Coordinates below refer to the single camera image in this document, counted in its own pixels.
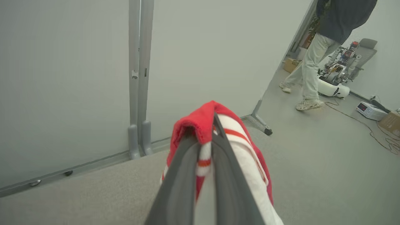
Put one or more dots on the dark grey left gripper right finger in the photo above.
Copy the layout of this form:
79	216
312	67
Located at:
229	193

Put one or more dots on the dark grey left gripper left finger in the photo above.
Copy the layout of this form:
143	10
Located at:
179	187

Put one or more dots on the red garment with striped trim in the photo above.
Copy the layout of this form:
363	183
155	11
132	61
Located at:
200	122

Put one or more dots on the grey partition foot with caster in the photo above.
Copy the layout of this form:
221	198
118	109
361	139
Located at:
257	120

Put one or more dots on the grey fabric sofa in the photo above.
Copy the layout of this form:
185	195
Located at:
78	203

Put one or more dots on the small partition floor glide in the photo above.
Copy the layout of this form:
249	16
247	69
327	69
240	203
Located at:
35	183
68	172

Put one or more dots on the small cardboard box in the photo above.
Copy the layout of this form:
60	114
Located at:
291	65

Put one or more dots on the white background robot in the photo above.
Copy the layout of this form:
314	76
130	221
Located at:
332	89

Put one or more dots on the white bench power supply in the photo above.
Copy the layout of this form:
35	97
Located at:
372	111

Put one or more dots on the large cardboard box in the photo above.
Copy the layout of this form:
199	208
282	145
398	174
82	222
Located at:
392	122

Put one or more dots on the grey office chair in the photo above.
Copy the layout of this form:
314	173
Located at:
368	51

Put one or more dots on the person in dark hoodie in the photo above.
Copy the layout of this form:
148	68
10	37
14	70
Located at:
340	15

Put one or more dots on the grey partition bottom rail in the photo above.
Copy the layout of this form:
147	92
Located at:
78	167

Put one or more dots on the grey partition end post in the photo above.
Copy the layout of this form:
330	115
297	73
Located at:
301	28

